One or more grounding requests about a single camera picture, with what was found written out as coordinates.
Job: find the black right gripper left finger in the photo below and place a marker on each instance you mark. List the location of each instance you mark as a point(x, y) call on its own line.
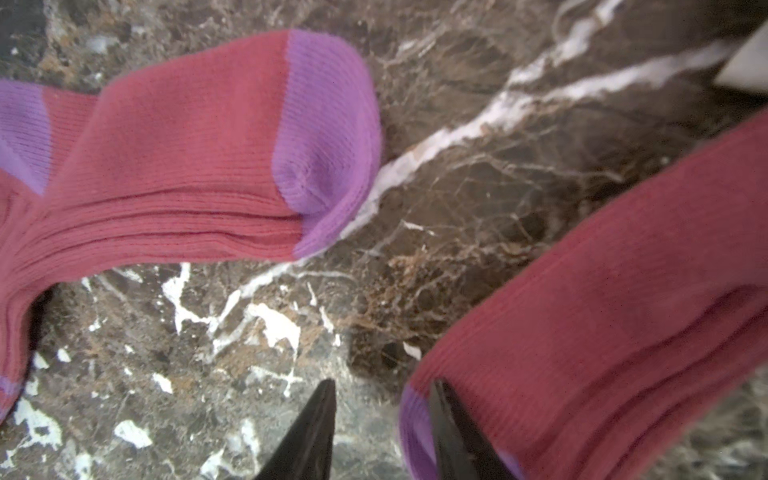
point(305, 452)

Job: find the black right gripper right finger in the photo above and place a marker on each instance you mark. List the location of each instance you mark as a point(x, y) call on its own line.
point(462, 451)

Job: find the maroon purple sock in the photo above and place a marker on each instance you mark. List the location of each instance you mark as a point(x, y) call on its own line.
point(595, 358)
point(264, 148)

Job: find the black striped sock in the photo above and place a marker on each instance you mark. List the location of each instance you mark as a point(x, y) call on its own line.
point(746, 70)

